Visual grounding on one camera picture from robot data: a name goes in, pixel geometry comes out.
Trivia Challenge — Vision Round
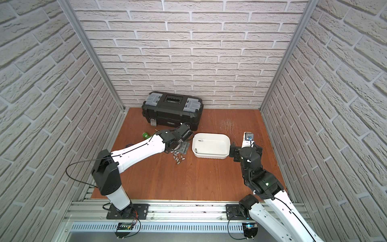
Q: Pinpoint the right aluminium corner post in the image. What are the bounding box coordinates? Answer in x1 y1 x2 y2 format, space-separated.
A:
260 0 319 111

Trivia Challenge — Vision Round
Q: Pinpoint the aluminium front rail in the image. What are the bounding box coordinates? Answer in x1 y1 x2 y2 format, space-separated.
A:
61 199 253 235

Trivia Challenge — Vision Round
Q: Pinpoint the right controller board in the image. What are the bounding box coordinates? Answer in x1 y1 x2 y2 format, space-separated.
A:
242 223 259 240

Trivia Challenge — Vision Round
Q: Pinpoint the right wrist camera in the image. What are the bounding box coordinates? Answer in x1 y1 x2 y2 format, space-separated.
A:
241 132 255 148

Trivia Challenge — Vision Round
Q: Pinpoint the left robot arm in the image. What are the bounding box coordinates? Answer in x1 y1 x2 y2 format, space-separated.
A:
91 124 193 217

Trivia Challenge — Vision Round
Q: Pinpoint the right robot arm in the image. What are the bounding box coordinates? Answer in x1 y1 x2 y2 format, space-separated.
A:
229 142 323 242

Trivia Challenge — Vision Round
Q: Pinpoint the white plastic storage box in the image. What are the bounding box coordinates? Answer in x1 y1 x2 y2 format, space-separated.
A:
192 133 231 159

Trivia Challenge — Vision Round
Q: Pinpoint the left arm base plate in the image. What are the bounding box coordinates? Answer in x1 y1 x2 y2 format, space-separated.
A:
103 203 150 220

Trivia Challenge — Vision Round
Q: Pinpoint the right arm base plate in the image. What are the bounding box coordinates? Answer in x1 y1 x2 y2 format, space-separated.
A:
225 204 251 220

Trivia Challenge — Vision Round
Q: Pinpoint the controller board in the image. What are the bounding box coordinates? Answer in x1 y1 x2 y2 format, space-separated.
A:
242 223 259 240
115 222 136 239

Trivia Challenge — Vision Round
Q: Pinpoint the black plastic toolbox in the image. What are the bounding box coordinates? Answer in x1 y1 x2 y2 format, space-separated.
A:
142 91 204 131

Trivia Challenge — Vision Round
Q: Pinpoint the left aluminium corner post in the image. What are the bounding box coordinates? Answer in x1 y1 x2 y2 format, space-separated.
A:
58 0 126 112

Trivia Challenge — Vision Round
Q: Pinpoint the aluminium corner post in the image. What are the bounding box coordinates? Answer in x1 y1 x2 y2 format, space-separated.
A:
260 0 319 111
58 0 126 112

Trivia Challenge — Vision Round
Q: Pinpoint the left controller board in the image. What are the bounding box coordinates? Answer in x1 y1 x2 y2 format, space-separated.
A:
115 222 136 239

